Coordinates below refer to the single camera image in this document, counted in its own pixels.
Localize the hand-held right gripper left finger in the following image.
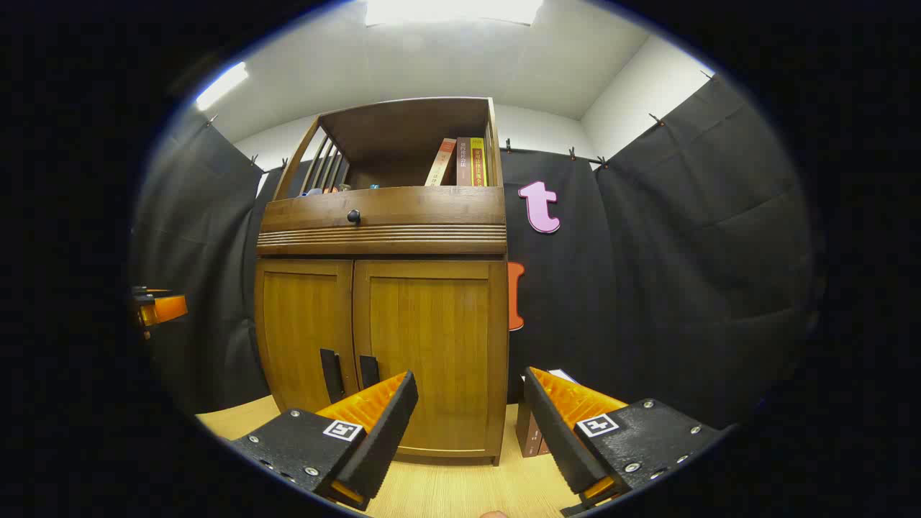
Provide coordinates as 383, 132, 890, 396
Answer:
229, 371, 419, 512

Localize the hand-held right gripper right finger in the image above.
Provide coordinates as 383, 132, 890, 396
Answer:
523, 367, 724, 515

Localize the wooden cabinet door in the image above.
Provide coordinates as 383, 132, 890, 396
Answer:
353, 259, 509, 461
255, 259, 358, 414

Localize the wooden double-door shoe cabinet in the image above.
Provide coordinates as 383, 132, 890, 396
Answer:
253, 97, 510, 467

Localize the dark brown book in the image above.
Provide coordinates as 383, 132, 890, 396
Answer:
516, 401, 543, 458

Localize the large ceiling light panel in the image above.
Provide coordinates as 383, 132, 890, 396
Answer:
366, 0, 544, 27

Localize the black backdrop cloth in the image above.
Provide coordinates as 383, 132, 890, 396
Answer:
132, 72, 817, 432

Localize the small ceiling light strip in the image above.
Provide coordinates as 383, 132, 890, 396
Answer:
196, 62, 250, 111

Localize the wooden drawer with black knob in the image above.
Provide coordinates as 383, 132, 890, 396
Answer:
258, 186, 507, 256

